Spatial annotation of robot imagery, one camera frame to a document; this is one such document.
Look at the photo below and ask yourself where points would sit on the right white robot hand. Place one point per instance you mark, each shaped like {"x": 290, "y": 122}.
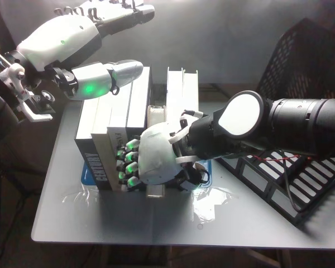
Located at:
{"x": 156, "y": 156}

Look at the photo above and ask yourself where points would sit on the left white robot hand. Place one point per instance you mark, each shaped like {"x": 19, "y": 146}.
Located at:
{"x": 58, "y": 42}

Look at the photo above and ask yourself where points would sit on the plain beige book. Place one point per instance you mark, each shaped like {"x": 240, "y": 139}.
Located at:
{"x": 156, "y": 117}

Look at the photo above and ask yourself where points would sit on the cream spine book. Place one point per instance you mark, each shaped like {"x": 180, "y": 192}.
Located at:
{"x": 106, "y": 156}

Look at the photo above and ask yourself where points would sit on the blue metal bookend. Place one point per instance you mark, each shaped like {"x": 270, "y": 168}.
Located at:
{"x": 210, "y": 167}
{"x": 86, "y": 176}

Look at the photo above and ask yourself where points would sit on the white Fashionindia book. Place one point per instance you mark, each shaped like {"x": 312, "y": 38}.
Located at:
{"x": 120, "y": 111}

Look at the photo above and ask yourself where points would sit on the black Let It Be book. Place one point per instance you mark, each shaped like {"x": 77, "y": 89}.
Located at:
{"x": 139, "y": 97}

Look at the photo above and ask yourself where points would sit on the black Century book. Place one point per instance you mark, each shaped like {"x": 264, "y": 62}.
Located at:
{"x": 96, "y": 170}

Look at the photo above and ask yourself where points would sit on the black backdrop cloth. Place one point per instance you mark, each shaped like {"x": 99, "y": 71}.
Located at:
{"x": 0, "y": 22}

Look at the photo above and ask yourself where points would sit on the black book with white label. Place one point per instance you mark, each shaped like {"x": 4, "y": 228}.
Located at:
{"x": 174, "y": 92}

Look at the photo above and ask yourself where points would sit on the pale green book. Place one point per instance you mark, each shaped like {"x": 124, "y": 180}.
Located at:
{"x": 190, "y": 92}

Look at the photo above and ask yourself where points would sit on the black three-slot file rack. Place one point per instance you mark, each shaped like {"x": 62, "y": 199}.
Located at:
{"x": 310, "y": 56}

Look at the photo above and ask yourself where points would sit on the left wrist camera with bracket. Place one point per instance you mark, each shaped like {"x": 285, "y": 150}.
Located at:
{"x": 47, "y": 96}

